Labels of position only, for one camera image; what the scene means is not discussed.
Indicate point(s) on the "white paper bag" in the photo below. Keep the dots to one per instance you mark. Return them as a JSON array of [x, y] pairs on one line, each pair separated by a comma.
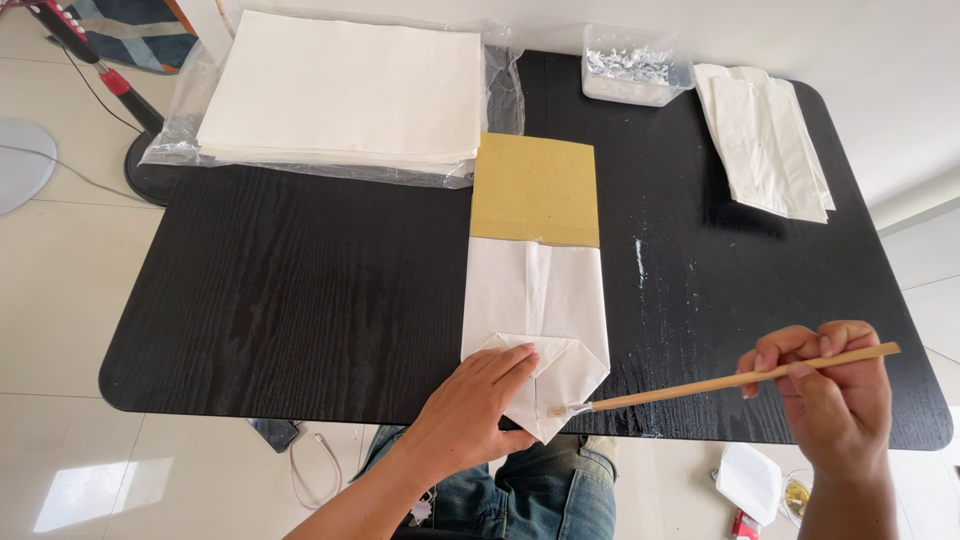
[[525, 300]]

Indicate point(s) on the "patterned blue rug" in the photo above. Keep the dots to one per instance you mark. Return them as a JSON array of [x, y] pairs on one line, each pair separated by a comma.
[[142, 34]]

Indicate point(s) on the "clear plastic wrapping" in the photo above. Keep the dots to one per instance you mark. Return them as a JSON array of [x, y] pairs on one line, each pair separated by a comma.
[[504, 82]]

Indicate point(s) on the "clear plastic glue container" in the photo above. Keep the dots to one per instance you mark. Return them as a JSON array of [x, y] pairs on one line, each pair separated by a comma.
[[634, 75]]

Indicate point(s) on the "white round base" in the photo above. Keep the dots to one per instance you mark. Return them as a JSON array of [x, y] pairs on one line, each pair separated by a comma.
[[22, 161]]

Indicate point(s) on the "small glass cup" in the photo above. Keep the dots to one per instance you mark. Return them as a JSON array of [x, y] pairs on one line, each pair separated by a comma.
[[796, 499]]

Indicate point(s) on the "person's blue jeans legs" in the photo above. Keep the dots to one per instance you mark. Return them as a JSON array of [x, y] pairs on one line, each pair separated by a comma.
[[547, 487]]

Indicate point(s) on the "white plastic lid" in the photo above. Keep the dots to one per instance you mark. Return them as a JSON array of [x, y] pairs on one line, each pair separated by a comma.
[[748, 480]]

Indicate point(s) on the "person's left hand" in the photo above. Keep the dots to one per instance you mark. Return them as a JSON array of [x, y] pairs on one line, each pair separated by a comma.
[[457, 420]]

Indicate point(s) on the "yellow cardboard template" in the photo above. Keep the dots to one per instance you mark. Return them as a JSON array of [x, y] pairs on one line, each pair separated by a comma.
[[534, 187]]

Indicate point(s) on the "stack of white paper sheets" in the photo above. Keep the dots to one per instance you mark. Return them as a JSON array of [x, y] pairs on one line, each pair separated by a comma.
[[337, 82]]

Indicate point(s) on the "wooden glue brush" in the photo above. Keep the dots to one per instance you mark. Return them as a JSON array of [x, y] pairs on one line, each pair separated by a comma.
[[675, 390]]

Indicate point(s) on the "black and red fan stand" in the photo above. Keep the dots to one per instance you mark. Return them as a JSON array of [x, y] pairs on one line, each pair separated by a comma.
[[127, 97]]

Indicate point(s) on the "pile of finished paper bags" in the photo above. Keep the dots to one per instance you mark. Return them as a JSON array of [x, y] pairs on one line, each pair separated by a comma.
[[765, 142]]

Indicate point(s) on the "person's right hand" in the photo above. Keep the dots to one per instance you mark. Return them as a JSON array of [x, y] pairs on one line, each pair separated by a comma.
[[844, 420]]

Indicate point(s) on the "black phone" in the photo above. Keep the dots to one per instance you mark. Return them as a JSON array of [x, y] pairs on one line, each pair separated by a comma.
[[274, 433]]

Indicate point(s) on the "red and white pack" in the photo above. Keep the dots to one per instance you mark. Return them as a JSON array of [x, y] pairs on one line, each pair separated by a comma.
[[744, 525]]

